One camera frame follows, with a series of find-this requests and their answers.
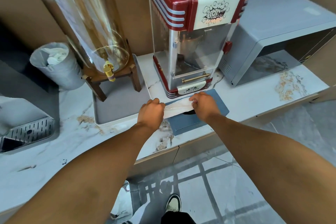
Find person's left forearm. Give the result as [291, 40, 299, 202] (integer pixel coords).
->
[5, 123, 158, 224]

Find white paper tissue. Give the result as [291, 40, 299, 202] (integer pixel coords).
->
[163, 98, 196, 119]

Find blue tissue box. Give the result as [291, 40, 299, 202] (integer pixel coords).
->
[165, 89, 230, 137]

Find black and white shoe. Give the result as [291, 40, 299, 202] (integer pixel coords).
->
[165, 194, 182, 213]

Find crumpled white waste paper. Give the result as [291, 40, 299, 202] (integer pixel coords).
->
[43, 47, 69, 66]

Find person's right hand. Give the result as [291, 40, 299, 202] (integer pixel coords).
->
[189, 92, 221, 123]

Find person's left hand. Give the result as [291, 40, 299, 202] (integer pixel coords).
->
[137, 98, 166, 132]

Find person's right forearm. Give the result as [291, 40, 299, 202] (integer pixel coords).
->
[204, 114, 336, 224]

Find grey microwave oven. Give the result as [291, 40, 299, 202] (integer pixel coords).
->
[218, 0, 336, 87]

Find dark grey sink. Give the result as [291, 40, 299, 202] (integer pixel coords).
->
[0, 58, 60, 154]

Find grey rectangular tray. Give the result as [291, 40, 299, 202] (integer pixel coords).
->
[92, 54, 152, 126]

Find brass dispenser tap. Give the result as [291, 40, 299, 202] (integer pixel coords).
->
[103, 60, 116, 82]

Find clear glass drink dispenser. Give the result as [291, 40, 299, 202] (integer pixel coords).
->
[26, 0, 131, 75]

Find black trouser leg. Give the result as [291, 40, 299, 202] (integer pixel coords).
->
[160, 211, 197, 224]

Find red popcorn machine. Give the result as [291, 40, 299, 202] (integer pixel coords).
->
[144, 0, 253, 100]

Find metal sink drain rack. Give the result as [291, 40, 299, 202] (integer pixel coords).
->
[0, 116, 56, 153]

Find grey lined waste bin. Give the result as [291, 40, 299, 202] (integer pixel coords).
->
[29, 42, 85, 91]

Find brown wooden dispenser stand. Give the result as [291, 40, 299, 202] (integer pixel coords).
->
[81, 39, 142, 102]

